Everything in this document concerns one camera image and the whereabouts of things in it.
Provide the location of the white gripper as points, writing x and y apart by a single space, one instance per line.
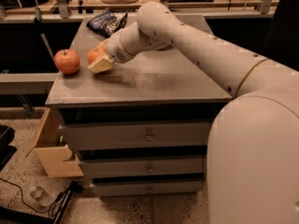
116 50

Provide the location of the orange fruit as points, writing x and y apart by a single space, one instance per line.
94 53

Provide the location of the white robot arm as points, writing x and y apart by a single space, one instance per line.
253 144

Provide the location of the red apple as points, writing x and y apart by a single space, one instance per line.
67 61

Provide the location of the blue chip bag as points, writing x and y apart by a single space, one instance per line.
107 23

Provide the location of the top grey drawer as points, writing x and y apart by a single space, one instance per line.
134 135

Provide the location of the grey drawer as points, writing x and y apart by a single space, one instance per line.
134 135
145 166
147 188

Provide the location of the grey drawer cabinet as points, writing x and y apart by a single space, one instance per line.
159 86

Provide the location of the open cardboard box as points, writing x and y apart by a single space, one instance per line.
55 156

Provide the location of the middle grey drawer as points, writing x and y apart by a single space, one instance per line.
145 166

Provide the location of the bottom grey drawer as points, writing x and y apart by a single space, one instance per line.
147 188

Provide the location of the clear plastic bottle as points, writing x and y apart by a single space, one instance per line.
40 196

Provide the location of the black office chair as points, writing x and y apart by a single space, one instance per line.
282 41

